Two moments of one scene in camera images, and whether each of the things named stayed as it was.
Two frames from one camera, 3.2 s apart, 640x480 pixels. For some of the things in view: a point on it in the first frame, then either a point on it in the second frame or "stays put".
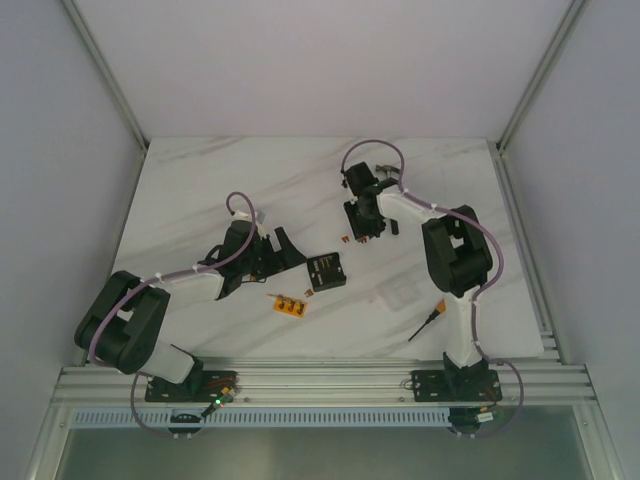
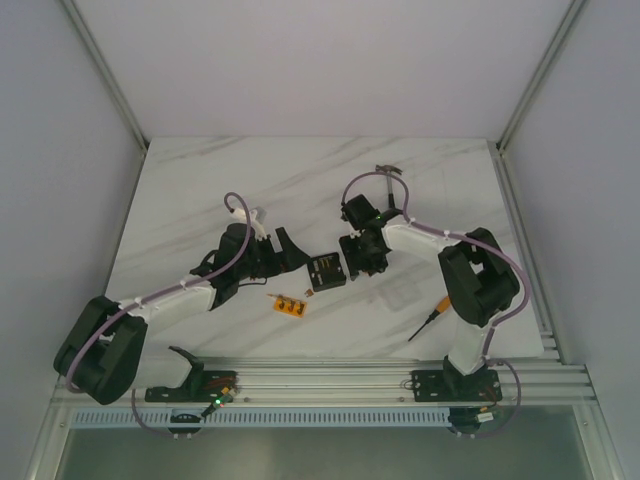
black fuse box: [326, 271] stays put
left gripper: [272, 255] stays put
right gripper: [359, 230] to [355, 264]
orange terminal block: [288, 305] stays put
